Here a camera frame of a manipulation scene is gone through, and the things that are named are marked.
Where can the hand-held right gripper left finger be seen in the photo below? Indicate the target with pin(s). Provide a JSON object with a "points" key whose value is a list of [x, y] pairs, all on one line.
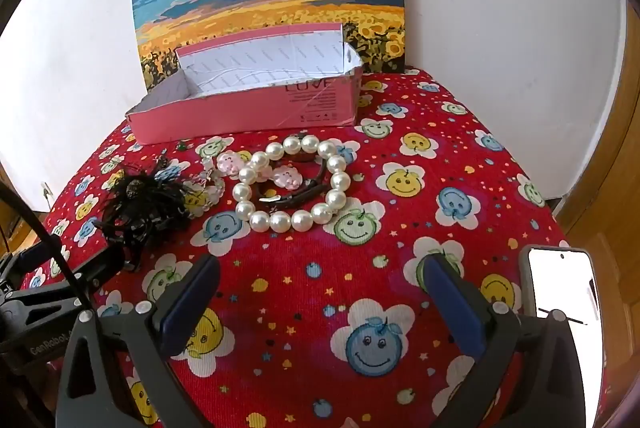
{"points": [[182, 308]]}

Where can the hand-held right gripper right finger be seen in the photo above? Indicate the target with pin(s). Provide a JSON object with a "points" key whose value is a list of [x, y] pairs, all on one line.
{"points": [[452, 303]]}

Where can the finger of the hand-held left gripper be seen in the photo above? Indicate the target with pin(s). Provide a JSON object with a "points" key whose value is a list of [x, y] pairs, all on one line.
{"points": [[95, 270], [37, 255]]}

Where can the black feather hair accessory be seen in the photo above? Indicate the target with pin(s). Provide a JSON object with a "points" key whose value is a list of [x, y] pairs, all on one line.
{"points": [[145, 203]]}

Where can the gold sequin earring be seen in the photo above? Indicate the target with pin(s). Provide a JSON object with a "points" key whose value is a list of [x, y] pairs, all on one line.
{"points": [[205, 195]]}

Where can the pink flower hair clip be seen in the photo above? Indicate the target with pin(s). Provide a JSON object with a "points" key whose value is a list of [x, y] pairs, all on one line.
{"points": [[235, 162]]}

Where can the white cardboard box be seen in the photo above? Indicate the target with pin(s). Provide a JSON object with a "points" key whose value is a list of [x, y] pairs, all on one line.
{"points": [[240, 112]]}

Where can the white smartphone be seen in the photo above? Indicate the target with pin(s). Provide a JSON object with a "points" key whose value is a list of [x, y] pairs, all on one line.
{"points": [[560, 283]]}

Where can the red smiley printed cloth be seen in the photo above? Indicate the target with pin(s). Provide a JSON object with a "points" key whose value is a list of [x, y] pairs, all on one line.
{"points": [[320, 308]]}

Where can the wooden door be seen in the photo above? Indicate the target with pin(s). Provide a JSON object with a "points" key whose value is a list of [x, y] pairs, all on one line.
{"points": [[610, 167]]}

